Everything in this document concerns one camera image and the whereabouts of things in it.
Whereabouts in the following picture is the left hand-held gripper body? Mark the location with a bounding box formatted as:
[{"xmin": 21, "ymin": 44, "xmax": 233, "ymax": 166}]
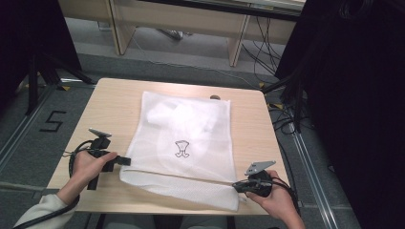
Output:
[{"xmin": 86, "ymin": 128, "xmax": 117, "ymax": 191}]

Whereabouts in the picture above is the right hand-held gripper cable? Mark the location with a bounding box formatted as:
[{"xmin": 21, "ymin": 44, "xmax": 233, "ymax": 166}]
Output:
[{"xmin": 269, "ymin": 176, "xmax": 303, "ymax": 218}]

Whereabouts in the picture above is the person's right hand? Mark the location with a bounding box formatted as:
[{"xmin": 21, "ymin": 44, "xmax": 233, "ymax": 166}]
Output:
[{"xmin": 245, "ymin": 170, "xmax": 300, "ymax": 221}]

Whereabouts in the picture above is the white garment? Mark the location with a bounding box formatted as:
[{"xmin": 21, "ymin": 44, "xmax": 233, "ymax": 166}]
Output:
[{"xmin": 145, "ymin": 100, "xmax": 224, "ymax": 161}]

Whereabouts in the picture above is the metal floor rail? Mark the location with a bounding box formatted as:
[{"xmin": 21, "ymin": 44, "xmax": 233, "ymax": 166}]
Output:
[
  {"xmin": 289, "ymin": 128, "xmax": 340, "ymax": 229},
  {"xmin": 0, "ymin": 85, "xmax": 56, "ymax": 175}
]

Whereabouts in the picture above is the light wooden desk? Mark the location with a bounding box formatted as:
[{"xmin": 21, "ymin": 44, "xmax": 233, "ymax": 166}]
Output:
[{"xmin": 57, "ymin": 0, "xmax": 308, "ymax": 68}]

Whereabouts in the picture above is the white mesh laundry bag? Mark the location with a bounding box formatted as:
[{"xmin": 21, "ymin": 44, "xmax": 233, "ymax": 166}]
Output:
[{"xmin": 118, "ymin": 91, "xmax": 241, "ymax": 212}]

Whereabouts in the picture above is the hand-held gripper cable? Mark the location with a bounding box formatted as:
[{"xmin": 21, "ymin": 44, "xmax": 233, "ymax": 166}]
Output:
[
  {"xmin": 269, "ymin": 176, "xmax": 303, "ymax": 218},
  {"xmin": 11, "ymin": 138, "xmax": 96, "ymax": 229}
]

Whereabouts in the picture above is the bundle of black floor cables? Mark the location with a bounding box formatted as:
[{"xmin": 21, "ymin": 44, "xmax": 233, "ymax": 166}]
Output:
[{"xmin": 241, "ymin": 15, "xmax": 288, "ymax": 84}]

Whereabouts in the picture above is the black curtain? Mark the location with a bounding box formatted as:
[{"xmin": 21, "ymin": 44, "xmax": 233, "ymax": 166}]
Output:
[
  {"xmin": 274, "ymin": 0, "xmax": 405, "ymax": 229},
  {"xmin": 0, "ymin": 0, "xmax": 83, "ymax": 111}
]

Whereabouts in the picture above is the black metal stand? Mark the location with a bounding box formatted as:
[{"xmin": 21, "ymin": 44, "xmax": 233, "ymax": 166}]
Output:
[
  {"xmin": 26, "ymin": 52, "xmax": 96, "ymax": 116},
  {"xmin": 261, "ymin": 71, "xmax": 304, "ymax": 134}
]

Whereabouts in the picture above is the person's left hand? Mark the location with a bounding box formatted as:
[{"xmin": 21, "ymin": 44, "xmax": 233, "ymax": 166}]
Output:
[{"xmin": 72, "ymin": 150, "xmax": 118, "ymax": 193}]

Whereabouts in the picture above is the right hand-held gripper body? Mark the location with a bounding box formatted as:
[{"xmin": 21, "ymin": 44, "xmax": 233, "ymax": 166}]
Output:
[{"xmin": 244, "ymin": 160, "xmax": 277, "ymax": 198}]

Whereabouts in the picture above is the left hand-held gripper cable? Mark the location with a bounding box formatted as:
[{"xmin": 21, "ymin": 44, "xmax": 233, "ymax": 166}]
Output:
[{"xmin": 11, "ymin": 138, "xmax": 96, "ymax": 229}]

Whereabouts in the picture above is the grey object under desk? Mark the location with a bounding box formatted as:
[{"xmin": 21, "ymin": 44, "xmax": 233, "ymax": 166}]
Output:
[{"xmin": 155, "ymin": 28, "xmax": 194, "ymax": 41}]

